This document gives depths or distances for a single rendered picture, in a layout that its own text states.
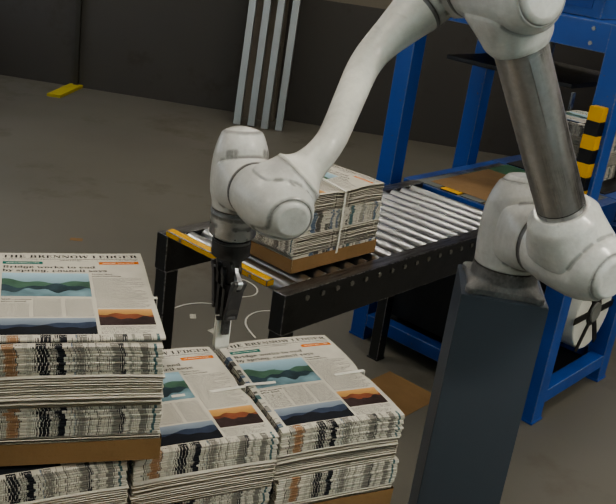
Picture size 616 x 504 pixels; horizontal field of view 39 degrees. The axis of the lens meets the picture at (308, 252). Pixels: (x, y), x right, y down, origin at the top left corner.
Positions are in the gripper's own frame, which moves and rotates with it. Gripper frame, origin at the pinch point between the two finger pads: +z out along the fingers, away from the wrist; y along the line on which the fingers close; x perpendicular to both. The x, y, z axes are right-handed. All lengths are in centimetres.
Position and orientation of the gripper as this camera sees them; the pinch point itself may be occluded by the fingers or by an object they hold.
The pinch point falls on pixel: (221, 331)
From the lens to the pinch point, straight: 176.6
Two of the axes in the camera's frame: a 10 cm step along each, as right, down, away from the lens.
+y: 4.5, 3.7, -8.1
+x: 8.9, -0.5, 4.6
